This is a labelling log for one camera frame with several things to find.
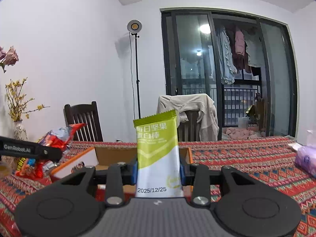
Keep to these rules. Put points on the chair with beige jacket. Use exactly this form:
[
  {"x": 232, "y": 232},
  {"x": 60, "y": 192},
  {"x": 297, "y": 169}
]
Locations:
[{"x": 189, "y": 127}]

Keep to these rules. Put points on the yellow flower branches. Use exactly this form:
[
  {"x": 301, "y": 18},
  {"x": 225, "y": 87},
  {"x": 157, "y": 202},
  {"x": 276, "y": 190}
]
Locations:
[{"x": 18, "y": 101}]

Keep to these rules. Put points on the purple tissue pack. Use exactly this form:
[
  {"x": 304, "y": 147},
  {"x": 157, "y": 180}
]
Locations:
[{"x": 306, "y": 155}]

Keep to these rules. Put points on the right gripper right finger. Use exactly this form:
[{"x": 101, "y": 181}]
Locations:
[{"x": 240, "y": 204}]

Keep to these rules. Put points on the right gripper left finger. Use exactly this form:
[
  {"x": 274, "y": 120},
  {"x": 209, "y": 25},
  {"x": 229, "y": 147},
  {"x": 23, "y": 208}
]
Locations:
[{"x": 75, "y": 204}]

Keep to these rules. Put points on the beige jacket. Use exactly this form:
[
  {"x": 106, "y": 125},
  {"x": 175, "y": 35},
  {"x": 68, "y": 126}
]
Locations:
[{"x": 201, "y": 103}]

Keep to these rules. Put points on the light stand with lamp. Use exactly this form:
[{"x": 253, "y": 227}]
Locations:
[{"x": 134, "y": 27}]

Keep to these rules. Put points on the black framed sliding door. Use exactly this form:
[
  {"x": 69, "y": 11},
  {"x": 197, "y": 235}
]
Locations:
[{"x": 192, "y": 67}]

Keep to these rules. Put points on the hanging laundry clothes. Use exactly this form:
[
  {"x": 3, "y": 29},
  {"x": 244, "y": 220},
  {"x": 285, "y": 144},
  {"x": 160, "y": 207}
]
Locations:
[{"x": 240, "y": 51}]

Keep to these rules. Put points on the orange cardboard box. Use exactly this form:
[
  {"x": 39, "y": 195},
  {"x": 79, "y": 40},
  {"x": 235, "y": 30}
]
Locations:
[{"x": 102, "y": 157}]

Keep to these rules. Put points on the green white protein bar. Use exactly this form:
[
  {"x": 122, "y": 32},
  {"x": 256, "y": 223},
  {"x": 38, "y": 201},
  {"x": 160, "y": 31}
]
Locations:
[{"x": 159, "y": 168}]

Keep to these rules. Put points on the floral ceramic vase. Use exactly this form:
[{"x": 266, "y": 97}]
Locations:
[{"x": 19, "y": 131}]

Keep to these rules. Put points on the pink artificial flowers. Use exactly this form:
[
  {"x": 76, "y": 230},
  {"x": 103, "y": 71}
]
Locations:
[{"x": 8, "y": 58}]

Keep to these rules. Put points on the red orange chip bag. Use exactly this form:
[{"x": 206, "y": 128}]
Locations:
[{"x": 33, "y": 169}]

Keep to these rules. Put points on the dark wooden chair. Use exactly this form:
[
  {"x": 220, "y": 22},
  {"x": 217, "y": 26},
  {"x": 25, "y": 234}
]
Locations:
[{"x": 87, "y": 114}]

